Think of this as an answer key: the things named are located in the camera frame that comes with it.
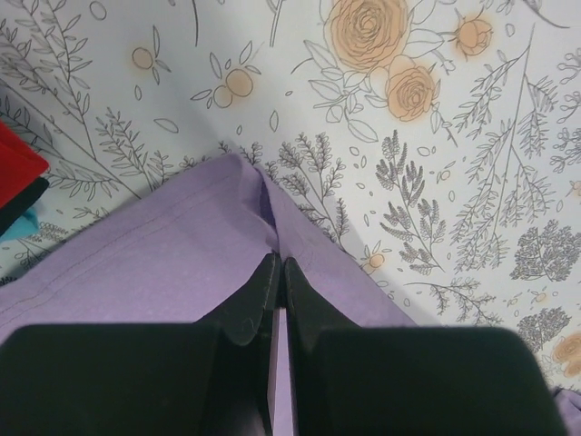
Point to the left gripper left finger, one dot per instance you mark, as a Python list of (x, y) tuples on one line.
[(210, 377)]

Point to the folded teal t shirt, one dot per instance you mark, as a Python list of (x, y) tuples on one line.
[(25, 225)]

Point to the floral patterned table mat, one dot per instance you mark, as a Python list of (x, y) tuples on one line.
[(437, 143)]

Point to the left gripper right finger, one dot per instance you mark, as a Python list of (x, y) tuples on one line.
[(353, 380)]

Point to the purple t shirt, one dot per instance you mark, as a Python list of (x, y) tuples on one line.
[(176, 255)]

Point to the folded red t shirt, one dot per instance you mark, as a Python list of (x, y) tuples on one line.
[(19, 165)]

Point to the folded black t shirt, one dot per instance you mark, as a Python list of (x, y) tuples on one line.
[(23, 201)]

